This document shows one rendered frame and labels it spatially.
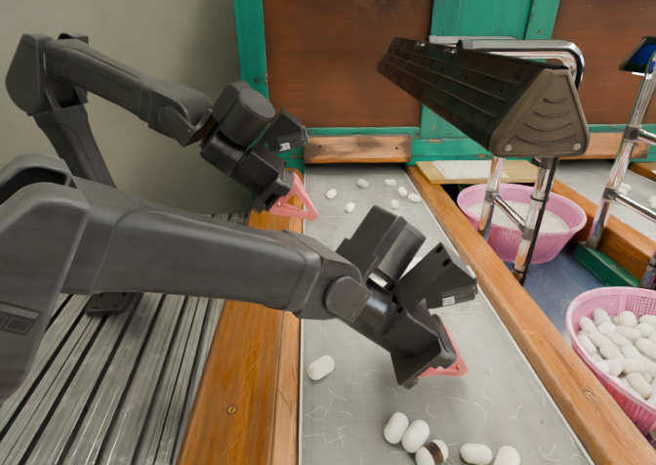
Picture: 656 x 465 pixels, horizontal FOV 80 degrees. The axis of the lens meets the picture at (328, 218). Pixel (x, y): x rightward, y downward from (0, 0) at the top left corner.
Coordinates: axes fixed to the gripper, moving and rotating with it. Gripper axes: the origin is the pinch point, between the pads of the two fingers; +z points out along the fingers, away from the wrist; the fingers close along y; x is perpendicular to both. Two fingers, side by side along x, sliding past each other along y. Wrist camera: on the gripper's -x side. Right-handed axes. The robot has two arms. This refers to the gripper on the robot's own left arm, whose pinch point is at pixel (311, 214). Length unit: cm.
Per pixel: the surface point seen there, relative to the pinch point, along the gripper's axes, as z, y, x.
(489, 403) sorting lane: 23.0, -27.9, -4.3
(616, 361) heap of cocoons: 37.2, -22.9, -16.9
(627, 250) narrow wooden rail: 53, 3, -31
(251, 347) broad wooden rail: -0.5, -20.0, 12.3
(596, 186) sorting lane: 67, 37, -42
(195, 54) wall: -47, 129, 20
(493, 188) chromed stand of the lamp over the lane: 26.2, 9.2, -22.6
